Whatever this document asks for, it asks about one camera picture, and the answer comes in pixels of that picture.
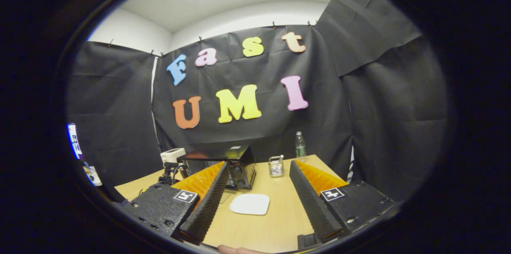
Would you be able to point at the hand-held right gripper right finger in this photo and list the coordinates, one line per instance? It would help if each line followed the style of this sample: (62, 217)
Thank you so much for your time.
(313, 206)

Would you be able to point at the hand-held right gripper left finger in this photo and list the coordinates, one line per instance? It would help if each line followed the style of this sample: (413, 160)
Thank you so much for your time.
(207, 208)

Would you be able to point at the black electric oven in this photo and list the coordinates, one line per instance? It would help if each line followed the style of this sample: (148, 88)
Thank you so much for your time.
(239, 166)

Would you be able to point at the white square plate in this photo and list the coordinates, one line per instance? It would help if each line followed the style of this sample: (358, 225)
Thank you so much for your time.
(249, 204)

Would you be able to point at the green plastic bottle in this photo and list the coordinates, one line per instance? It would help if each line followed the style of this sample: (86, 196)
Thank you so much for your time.
(300, 146)

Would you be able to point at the black backdrop cloth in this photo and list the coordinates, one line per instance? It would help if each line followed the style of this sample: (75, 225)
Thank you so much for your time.
(247, 134)

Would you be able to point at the white wall sheet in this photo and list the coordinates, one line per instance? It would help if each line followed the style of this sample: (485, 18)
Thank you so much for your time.
(92, 175)

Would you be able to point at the blue white wall poster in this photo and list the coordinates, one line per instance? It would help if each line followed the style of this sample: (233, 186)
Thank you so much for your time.
(74, 140)

